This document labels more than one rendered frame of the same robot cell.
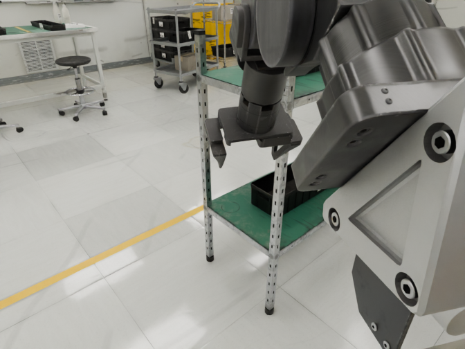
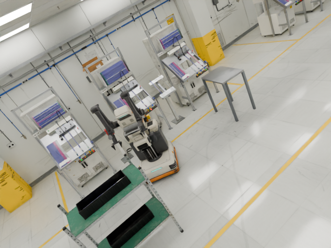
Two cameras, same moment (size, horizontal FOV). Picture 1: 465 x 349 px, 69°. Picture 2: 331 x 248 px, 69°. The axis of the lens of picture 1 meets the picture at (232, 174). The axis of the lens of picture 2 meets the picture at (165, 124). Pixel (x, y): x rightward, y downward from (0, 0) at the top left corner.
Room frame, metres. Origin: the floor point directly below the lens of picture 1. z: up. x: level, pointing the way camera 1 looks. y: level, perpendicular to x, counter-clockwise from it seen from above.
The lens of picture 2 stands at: (3.06, 1.31, 2.43)
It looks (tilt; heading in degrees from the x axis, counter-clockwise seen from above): 26 degrees down; 202
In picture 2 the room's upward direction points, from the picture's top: 29 degrees counter-clockwise
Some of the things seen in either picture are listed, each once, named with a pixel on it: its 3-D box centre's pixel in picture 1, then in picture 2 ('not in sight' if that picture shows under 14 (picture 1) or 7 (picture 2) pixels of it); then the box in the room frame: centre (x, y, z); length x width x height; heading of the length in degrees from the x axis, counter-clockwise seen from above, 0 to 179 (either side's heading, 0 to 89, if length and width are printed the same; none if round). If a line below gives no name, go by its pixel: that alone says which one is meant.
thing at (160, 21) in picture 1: (171, 43); not in sight; (5.64, 0.96, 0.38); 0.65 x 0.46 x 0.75; 44
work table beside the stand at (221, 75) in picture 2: not in sight; (227, 92); (-1.12, 1.02, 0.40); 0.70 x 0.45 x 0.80; 32
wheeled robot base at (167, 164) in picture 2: not in sight; (158, 161); (0.00, -0.36, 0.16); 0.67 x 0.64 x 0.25; 13
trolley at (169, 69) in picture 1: (187, 46); not in sight; (4.65, 0.59, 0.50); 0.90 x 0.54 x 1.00; 146
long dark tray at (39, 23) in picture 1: (47, 25); not in sight; (3.90, 1.98, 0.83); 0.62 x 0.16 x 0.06; 44
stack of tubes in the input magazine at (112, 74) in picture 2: not in sight; (114, 72); (-1.37, -0.90, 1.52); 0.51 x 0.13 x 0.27; 131
